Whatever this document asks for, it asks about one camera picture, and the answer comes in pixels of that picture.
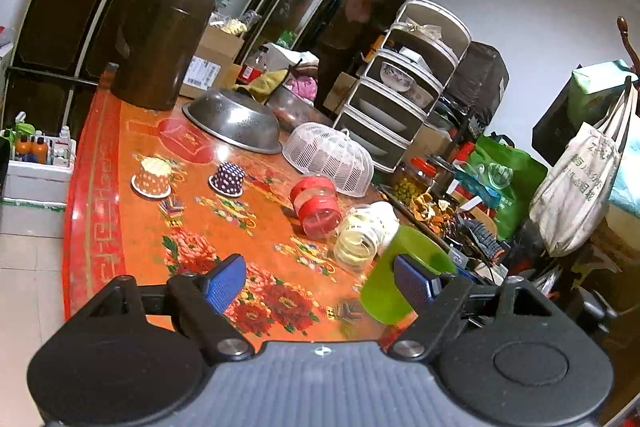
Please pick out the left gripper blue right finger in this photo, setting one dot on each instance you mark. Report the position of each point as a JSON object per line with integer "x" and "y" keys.
{"x": 417, "y": 284}

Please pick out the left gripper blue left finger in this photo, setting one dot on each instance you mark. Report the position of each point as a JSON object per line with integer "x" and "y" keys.
{"x": 223, "y": 284}

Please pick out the green plastic cup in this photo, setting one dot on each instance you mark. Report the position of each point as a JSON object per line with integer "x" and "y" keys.
{"x": 379, "y": 295}

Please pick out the clear HBD cup lower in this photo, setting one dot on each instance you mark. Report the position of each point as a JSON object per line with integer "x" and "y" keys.
{"x": 356, "y": 241}

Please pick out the red banded clear cup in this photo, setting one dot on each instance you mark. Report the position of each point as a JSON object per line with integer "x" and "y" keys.
{"x": 315, "y": 204}

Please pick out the tray of dried orange peels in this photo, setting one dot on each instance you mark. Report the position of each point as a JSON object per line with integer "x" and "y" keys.
{"x": 465, "y": 232}

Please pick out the navy polka dot cupcake liner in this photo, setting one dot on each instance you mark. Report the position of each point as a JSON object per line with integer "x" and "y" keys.
{"x": 227, "y": 180}

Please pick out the glass jar red lid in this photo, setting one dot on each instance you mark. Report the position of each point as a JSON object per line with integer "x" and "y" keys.
{"x": 412, "y": 179}

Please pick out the orange polka dot cupcake liner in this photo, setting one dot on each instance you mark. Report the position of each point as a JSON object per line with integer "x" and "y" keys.
{"x": 152, "y": 180}

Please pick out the green shopping bag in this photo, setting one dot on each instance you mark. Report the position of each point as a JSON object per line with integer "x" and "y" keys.
{"x": 511, "y": 172}

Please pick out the white mesh food cover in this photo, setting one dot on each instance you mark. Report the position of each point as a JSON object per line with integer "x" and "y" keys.
{"x": 318, "y": 149}

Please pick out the steel colander bowl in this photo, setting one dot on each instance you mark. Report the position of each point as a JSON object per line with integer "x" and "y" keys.
{"x": 236, "y": 119}

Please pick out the white canvas tote bag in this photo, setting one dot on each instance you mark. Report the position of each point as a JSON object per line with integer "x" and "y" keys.
{"x": 573, "y": 198}

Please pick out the white tiered dish rack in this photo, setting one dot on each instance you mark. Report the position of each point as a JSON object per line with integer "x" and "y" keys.
{"x": 388, "y": 105}

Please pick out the steel pot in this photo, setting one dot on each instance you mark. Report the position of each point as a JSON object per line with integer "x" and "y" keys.
{"x": 291, "y": 110}

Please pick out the blue white porcelain bowl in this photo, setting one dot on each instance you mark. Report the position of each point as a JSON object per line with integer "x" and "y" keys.
{"x": 395, "y": 78}

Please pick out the red label soda bottle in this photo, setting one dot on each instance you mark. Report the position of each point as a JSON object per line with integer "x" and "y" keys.
{"x": 254, "y": 66}

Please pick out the cardboard box with label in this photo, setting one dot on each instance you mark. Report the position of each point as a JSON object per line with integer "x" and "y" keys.
{"x": 212, "y": 65}

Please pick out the white foam box with bottles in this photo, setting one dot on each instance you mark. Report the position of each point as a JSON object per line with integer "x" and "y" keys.
{"x": 36, "y": 168}

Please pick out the brown plastic pitcher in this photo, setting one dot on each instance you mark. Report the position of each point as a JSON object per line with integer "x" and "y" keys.
{"x": 157, "y": 40}

